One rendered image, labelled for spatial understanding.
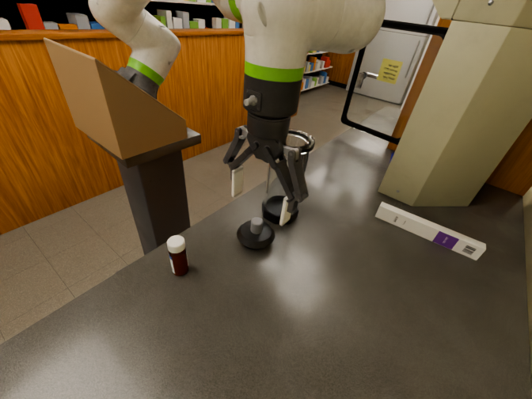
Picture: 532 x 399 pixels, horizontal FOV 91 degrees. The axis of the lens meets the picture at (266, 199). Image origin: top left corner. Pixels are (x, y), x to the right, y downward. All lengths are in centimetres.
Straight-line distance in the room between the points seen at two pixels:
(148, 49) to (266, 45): 75
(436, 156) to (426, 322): 44
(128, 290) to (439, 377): 57
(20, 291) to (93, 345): 152
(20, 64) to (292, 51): 188
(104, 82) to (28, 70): 126
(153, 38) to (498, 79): 99
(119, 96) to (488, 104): 98
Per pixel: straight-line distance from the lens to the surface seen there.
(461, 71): 81
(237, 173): 57
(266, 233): 62
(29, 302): 198
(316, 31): 43
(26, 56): 215
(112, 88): 93
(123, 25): 109
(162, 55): 111
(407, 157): 87
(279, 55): 41
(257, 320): 53
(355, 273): 64
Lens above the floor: 141
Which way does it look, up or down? 37 degrees down
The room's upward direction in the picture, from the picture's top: 7 degrees clockwise
